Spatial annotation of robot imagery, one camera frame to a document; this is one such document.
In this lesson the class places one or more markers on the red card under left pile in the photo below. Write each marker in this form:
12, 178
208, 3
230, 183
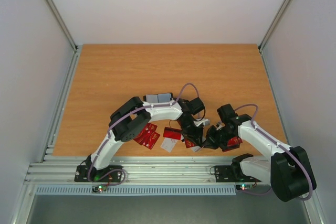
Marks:
150, 128

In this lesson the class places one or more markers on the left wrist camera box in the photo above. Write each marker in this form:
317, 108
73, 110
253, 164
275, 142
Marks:
203, 122

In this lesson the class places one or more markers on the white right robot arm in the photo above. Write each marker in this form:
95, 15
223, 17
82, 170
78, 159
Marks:
285, 169

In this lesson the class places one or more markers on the grey slotted cable duct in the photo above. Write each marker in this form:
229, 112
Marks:
139, 190

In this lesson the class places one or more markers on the small circuit board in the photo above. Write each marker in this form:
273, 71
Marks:
99, 188
244, 187

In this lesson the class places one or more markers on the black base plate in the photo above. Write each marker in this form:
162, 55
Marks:
229, 173
109, 174

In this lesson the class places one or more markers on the right small circuit board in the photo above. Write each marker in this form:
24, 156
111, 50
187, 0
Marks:
244, 187

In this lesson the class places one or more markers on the red VIP card left front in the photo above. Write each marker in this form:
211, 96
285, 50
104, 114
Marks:
150, 141

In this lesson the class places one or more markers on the left aluminium frame post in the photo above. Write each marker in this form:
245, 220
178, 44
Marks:
55, 12

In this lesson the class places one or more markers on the black leather card holder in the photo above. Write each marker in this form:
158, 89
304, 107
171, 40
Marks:
158, 98

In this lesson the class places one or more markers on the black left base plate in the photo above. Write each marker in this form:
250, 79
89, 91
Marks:
109, 174

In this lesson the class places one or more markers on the left small circuit board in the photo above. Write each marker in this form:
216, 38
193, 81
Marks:
99, 188

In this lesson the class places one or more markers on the red VIP card centre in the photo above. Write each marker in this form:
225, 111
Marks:
189, 144

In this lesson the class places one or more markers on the red card magnetic stripe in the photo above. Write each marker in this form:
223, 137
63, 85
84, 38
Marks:
172, 133

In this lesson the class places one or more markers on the right aluminium frame post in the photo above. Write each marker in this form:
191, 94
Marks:
273, 25

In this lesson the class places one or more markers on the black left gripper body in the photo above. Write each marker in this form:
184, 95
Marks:
186, 124

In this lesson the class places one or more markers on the red VIP card far right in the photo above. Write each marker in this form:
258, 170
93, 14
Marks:
234, 142

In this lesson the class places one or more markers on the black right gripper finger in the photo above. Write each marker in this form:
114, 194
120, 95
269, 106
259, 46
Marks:
210, 138
221, 145

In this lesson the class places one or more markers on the aluminium rail base front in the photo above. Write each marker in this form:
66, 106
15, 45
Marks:
141, 170

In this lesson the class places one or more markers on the red VIP card far left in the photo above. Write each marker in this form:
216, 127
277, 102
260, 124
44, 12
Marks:
142, 135

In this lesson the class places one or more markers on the red vip card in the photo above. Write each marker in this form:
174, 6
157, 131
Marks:
234, 142
150, 141
142, 135
189, 144

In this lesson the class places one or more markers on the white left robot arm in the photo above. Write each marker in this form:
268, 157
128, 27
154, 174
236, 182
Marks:
129, 120

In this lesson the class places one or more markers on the white card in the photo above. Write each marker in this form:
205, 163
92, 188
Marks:
196, 148
168, 144

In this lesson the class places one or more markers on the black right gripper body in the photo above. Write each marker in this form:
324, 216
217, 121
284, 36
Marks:
214, 135

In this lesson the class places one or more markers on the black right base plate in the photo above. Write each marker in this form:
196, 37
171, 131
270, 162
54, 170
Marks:
229, 173

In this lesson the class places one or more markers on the aluminium frame post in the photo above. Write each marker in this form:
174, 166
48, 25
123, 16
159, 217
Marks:
273, 25
55, 12

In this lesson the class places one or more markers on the red striped card far right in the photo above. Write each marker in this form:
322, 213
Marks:
229, 148

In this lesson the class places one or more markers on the white card right centre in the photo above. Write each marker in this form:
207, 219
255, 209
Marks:
196, 148

